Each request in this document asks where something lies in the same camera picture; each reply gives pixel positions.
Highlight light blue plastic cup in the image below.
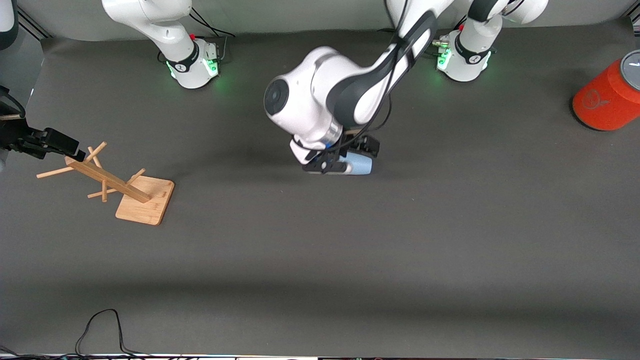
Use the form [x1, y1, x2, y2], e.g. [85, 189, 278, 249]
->
[340, 151, 374, 176]

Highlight wooden cup rack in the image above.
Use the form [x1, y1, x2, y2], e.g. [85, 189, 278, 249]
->
[36, 141, 176, 226]

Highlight dark grey table cloth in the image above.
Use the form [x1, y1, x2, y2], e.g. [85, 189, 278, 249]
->
[0, 20, 640, 358]

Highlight orange cylindrical container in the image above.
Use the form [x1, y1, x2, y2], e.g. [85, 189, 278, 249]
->
[572, 50, 640, 132]

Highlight black left arm base cables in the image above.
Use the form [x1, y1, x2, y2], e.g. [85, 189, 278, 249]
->
[377, 9, 468, 57]

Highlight black arm base cables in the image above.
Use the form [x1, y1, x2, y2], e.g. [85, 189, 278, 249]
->
[377, 9, 468, 57]
[189, 4, 237, 63]

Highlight black right arm base cables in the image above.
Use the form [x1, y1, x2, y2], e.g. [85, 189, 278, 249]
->
[189, 4, 237, 63]

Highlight thin black looped cable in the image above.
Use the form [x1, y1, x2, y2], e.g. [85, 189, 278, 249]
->
[75, 308, 151, 357]

